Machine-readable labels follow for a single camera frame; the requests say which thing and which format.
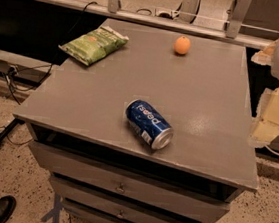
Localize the orange fruit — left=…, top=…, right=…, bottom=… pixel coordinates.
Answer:
left=174, top=36, right=191, bottom=55

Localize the blue pepsi can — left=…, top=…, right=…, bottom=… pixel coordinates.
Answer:
left=125, top=99, right=174, bottom=151

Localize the green chip bag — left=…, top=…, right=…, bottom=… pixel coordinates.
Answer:
left=58, top=26, right=129, bottom=66

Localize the middle grey drawer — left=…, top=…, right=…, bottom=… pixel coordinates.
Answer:
left=43, top=175, right=209, bottom=223

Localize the grey drawer cabinet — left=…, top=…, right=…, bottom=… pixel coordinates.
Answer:
left=14, top=21, right=258, bottom=223

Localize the top grey drawer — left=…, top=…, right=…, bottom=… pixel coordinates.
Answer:
left=29, top=142, right=229, bottom=223

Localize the blue tape floor marker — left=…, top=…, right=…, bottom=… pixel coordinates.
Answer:
left=41, top=194, right=62, bottom=223

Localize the metal window frame rail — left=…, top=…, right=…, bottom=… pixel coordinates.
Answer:
left=37, top=0, right=279, bottom=49

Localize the black cable bundle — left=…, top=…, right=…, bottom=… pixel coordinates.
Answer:
left=0, top=57, right=55, bottom=108

